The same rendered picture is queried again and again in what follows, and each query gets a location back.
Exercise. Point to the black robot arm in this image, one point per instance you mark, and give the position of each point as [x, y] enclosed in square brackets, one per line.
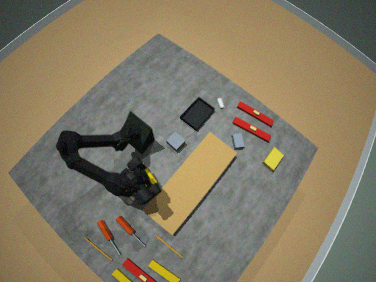
[69, 142]

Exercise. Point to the red spirit level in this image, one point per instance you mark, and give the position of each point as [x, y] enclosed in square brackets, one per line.
[252, 129]
[254, 113]
[137, 271]

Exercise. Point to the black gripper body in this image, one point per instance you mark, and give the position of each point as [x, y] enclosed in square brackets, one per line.
[134, 165]

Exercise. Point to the tan panel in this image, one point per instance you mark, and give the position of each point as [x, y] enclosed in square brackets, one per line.
[190, 183]

